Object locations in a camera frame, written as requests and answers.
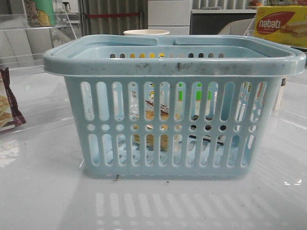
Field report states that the clear acrylic right display shelf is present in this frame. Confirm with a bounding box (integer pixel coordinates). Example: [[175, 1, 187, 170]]
[[242, 18, 307, 130]]

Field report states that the green cartoon snack bag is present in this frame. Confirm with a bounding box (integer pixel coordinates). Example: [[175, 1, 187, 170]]
[[24, 0, 57, 27]]

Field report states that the plate of fruit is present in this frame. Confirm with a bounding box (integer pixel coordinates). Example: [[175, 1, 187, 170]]
[[248, 0, 262, 7]]

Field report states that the red barrier belt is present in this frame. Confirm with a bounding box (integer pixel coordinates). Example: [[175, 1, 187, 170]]
[[86, 12, 141, 18]]

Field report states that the packaged bread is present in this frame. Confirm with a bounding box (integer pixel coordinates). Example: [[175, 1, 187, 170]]
[[132, 100, 182, 151]]

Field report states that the brown wafer snack bag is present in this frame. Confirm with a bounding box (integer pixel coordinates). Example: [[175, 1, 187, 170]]
[[0, 68, 26, 133]]

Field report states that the white cabinet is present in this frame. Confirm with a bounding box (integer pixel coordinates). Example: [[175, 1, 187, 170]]
[[147, 0, 192, 35]]

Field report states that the yellow nabati wafer box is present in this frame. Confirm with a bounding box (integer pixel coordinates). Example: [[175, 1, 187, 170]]
[[254, 6, 307, 48]]

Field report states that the light blue plastic basket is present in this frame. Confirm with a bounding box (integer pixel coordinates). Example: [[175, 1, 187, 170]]
[[43, 35, 306, 178]]

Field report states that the orange yellow snack box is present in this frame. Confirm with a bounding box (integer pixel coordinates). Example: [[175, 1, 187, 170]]
[[254, 78, 287, 111]]

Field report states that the colourful puzzle cube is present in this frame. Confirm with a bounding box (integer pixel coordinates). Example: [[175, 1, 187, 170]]
[[177, 82, 212, 101]]

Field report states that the clear acrylic display shelf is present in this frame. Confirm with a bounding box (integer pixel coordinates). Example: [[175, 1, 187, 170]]
[[242, 18, 307, 130], [0, 11, 80, 135]]

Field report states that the black tissue pack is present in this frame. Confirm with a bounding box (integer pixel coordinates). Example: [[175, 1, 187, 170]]
[[189, 115, 226, 145]]

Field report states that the clear acrylic left display shelf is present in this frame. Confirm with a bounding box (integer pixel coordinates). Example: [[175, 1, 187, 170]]
[[0, 11, 80, 135]]

